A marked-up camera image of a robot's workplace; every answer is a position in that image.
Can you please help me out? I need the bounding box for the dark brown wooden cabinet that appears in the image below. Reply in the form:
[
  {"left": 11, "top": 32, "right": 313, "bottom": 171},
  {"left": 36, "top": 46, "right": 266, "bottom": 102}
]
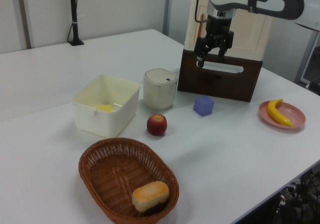
[{"left": 176, "top": 49, "right": 263, "bottom": 103}]

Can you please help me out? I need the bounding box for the black equipment beside table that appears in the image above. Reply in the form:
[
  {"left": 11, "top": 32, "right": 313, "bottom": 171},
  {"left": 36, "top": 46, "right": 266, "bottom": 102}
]
[{"left": 274, "top": 168, "right": 320, "bottom": 224}]

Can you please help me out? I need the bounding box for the cream plastic open bin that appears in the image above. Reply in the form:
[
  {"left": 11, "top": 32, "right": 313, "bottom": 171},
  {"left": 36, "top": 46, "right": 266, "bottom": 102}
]
[{"left": 71, "top": 74, "right": 141, "bottom": 139}]

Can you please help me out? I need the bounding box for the wooden drawer with white handle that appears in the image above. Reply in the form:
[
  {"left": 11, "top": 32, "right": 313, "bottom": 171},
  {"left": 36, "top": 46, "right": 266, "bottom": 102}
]
[{"left": 179, "top": 50, "right": 263, "bottom": 85}]

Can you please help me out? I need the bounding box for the pink plate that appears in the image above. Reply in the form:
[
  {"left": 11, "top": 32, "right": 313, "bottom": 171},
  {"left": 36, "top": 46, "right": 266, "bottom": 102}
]
[{"left": 258, "top": 100, "right": 307, "bottom": 130}]

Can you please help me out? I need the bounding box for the yellow toy banana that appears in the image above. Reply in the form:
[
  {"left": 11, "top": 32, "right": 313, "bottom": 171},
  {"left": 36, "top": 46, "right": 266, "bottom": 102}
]
[{"left": 266, "top": 98, "right": 294, "bottom": 127}]

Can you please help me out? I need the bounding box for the brown wicker basket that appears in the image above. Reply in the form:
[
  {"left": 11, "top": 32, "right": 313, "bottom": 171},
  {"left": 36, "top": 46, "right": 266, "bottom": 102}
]
[{"left": 78, "top": 137, "right": 180, "bottom": 224}]

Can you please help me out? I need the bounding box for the toy bread loaf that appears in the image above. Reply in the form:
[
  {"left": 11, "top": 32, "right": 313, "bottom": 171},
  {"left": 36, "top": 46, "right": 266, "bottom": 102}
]
[{"left": 131, "top": 180, "right": 170, "bottom": 214}]

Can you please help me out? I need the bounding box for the yellow block in bin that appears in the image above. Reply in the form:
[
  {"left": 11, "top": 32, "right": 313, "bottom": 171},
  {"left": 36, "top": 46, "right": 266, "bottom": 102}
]
[{"left": 96, "top": 103, "right": 113, "bottom": 113}]

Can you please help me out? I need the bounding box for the cream plastic storage box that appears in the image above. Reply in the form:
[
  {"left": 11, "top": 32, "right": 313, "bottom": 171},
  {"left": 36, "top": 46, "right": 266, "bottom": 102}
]
[{"left": 184, "top": 0, "right": 274, "bottom": 61}]

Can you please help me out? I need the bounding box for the red apple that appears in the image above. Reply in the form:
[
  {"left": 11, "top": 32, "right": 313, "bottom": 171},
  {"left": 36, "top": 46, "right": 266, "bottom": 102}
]
[{"left": 146, "top": 113, "right": 168, "bottom": 136}]

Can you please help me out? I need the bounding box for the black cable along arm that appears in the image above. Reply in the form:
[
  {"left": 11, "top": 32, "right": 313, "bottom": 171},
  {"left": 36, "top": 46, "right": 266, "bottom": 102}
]
[{"left": 194, "top": 0, "right": 210, "bottom": 24}]

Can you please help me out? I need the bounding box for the purple cube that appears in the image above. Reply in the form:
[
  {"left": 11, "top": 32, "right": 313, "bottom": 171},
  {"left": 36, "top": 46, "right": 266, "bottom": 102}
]
[{"left": 192, "top": 95, "right": 215, "bottom": 117}]

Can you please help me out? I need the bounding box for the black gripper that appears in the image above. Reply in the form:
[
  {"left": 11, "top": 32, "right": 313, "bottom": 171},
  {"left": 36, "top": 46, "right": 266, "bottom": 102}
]
[{"left": 194, "top": 15, "right": 235, "bottom": 68}]

